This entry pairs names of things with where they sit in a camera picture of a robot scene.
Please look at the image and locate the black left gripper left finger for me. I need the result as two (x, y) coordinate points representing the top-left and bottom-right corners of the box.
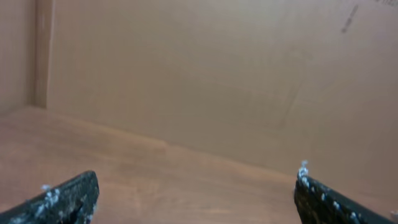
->
(1, 170), (100, 224)

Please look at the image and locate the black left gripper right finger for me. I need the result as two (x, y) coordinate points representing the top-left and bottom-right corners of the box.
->
(294, 175), (394, 224)

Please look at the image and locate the brown cardboard back panel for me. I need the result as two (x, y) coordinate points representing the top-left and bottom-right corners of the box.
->
(1, 1), (397, 213)

